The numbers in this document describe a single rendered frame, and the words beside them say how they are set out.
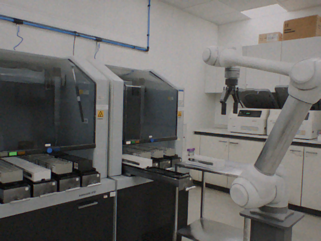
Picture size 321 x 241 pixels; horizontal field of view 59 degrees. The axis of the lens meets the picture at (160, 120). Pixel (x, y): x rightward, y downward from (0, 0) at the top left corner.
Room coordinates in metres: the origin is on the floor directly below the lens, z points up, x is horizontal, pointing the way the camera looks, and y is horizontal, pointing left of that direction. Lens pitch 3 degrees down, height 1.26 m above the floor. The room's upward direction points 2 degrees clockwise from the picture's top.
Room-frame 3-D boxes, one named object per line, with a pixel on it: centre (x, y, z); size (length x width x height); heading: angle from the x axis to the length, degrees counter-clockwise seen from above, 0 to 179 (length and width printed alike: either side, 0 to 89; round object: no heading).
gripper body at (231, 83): (1.72, -0.42, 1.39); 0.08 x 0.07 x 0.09; 136
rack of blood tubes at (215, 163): (2.13, -0.34, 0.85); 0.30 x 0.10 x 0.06; 44
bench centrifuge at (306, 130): (3.82, -1.82, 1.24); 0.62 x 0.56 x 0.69; 137
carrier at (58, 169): (1.76, 0.60, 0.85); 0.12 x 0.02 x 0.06; 138
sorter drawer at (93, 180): (2.03, 0.66, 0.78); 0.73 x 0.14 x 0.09; 47
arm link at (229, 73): (1.72, -0.42, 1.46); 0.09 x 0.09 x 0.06
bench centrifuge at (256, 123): (4.22, -1.39, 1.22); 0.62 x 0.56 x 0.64; 135
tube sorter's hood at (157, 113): (2.49, 0.23, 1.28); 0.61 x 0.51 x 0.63; 137
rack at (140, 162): (2.14, 0.19, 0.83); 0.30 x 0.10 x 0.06; 47
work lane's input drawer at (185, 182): (2.02, 0.06, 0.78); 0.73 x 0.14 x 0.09; 47
